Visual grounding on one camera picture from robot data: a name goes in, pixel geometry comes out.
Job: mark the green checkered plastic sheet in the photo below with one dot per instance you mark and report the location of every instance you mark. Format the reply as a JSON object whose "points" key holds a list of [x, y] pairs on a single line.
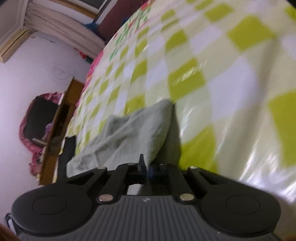
{"points": [[219, 92]]}

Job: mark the pink cloth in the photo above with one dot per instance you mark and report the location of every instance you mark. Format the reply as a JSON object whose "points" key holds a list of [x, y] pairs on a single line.
{"points": [[32, 153]]}

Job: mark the black folded cloth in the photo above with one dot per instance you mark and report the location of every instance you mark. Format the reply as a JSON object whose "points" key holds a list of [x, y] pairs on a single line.
{"points": [[68, 153]]}

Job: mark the beige curtain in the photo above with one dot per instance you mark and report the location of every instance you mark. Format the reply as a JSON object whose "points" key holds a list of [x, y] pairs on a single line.
{"points": [[64, 25]]}

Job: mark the light green pants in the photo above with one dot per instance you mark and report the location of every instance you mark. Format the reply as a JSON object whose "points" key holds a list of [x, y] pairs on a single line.
{"points": [[134, 134]]}

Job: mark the maroon sofa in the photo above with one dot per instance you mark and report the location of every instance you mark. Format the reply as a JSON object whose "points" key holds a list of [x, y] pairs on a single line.
{"points": [[115, 20]]}

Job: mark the white air conditioner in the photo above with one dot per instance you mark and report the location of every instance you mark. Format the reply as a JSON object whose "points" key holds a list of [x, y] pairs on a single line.
{"points": [[11, 46]]}

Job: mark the wooden cabinet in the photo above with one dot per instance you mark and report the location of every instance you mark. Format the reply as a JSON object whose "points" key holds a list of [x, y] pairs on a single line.
{"points": [[60, 129]]}

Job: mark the blue bag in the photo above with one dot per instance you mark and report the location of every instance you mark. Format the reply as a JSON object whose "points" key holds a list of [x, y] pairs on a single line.
{"points": [[92, 26]]}

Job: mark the white flat item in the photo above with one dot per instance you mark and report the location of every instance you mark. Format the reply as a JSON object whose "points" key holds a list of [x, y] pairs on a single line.
{"points": [[39, 141]]}

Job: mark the pink floral quilt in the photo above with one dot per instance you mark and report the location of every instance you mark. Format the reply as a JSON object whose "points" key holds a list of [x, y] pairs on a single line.
{"points": [[94, 62]]}

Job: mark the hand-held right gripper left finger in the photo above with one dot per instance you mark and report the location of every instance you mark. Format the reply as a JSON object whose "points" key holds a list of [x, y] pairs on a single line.
{"points": [[111, 180]]}

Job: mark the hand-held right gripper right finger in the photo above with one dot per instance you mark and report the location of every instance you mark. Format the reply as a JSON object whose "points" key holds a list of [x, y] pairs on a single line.
{"points": [[175, 180]]}

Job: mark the red hanging item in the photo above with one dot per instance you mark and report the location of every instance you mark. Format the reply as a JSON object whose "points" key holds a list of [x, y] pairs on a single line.
{"points": [[84, 55]]}

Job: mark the barred window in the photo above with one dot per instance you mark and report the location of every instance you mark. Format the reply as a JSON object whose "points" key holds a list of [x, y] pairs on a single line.
{"points": [[103, 5]]}

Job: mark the black television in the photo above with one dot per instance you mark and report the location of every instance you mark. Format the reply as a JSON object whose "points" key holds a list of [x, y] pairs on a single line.
{"points": [[40, 118]]}

